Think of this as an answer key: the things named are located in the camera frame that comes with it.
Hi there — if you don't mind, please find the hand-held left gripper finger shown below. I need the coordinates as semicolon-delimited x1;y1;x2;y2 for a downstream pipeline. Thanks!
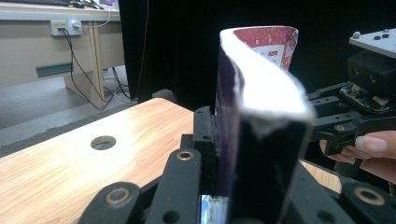
192;105;219;195

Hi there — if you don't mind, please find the red cover magazine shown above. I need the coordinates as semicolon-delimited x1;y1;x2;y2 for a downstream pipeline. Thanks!
214;25;316;224

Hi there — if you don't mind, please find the black curtain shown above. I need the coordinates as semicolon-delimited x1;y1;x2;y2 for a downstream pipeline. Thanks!
118;0;396;125

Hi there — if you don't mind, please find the white power socket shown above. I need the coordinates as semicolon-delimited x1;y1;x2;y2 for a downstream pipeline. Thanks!
49;19;83;36

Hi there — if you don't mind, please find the wooden desk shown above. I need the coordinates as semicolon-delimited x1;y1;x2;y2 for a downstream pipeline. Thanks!
0;3;125;110

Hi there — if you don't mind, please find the black keyboard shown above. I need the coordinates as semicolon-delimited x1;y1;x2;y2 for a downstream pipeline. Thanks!
0;0;71;7

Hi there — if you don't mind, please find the white floor cable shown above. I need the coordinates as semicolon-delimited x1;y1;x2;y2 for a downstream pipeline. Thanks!
102;66;134;105

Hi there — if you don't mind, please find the black socket cable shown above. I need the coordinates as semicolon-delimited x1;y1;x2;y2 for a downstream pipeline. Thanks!
62;29;109;111

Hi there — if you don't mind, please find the white charger cable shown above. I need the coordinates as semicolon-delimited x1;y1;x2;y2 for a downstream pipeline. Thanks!
81;6;114;30

